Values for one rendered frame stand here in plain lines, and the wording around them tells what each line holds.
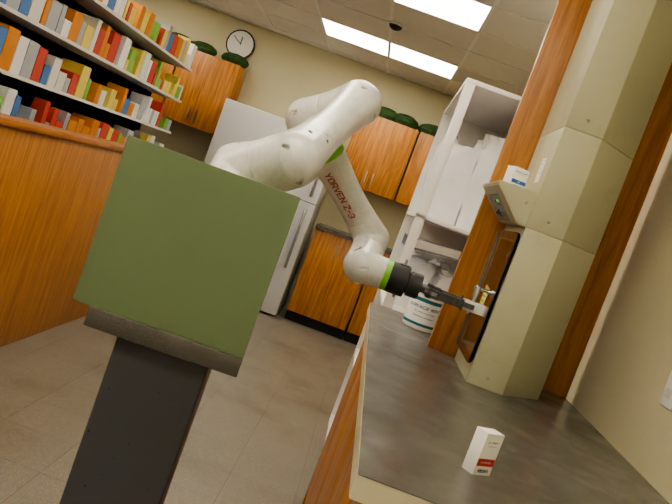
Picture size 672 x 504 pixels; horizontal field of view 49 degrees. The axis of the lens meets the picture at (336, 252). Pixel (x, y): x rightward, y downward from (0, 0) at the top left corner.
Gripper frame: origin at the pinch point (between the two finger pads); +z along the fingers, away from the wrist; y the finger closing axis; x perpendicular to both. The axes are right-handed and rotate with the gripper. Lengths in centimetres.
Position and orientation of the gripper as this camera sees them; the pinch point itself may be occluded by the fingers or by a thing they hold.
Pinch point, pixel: (473, 307)
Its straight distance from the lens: 220.7
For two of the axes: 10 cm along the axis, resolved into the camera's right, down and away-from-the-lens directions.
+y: 0.6, -0.7, 10.0
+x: -3.5, 9.3, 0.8
